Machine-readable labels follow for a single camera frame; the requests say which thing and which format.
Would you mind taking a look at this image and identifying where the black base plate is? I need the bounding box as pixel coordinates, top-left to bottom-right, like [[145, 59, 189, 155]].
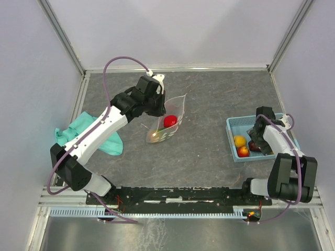
[[86, 187, 272, 214]]

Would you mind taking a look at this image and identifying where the dark purple fruit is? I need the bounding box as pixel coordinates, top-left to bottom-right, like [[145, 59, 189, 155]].
[[248, 140, 261, 152]]

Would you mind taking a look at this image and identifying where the teal cloth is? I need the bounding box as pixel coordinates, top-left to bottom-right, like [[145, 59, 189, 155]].
[[54, 112, 124, 156]]

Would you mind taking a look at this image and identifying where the red yellow peach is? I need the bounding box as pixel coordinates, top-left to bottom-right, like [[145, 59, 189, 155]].
[[237, 146, 250, 158]]

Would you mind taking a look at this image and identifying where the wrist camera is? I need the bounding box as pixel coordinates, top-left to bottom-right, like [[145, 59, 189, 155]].
[[279, 114, 293, 130], [146, 70, 165, 94]]

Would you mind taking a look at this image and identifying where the green mango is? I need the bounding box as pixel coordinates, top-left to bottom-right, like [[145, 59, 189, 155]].
[[150, 128, 165, 140]]

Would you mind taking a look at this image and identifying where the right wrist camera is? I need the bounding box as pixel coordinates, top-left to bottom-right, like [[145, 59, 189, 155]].
[[279, 114, 293, 130]]

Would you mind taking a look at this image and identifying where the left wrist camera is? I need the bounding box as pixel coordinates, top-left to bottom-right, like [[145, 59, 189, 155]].
[[146, 70, 165, 94]]

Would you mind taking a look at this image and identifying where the blue cable duct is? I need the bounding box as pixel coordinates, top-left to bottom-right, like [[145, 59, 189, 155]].
[[49, 206, 248, 218]]

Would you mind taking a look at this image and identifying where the blue plastic basket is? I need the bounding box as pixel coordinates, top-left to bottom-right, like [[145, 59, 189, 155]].
[[226, 107, 304, 163]]

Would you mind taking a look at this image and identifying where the red apple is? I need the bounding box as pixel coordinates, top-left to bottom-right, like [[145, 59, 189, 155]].
[[163, 115, 177, 128]]

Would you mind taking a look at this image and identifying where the yellow lemon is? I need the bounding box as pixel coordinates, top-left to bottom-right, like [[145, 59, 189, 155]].
[[233, 135, 247, 148]]

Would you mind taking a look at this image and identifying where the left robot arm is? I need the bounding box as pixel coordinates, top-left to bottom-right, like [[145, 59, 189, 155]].
[[50, 74, 165, 204]]

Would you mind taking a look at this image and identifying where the clear dotted zip bag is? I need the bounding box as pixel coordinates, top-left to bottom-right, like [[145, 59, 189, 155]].
[[146, 94, 186, 143]]

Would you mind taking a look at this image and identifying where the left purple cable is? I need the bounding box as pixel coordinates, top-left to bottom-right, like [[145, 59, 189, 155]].
[[47, 56, 151, 224]]

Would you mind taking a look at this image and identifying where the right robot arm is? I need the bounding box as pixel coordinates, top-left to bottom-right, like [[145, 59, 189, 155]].
[[240, 106, 318, 204]]

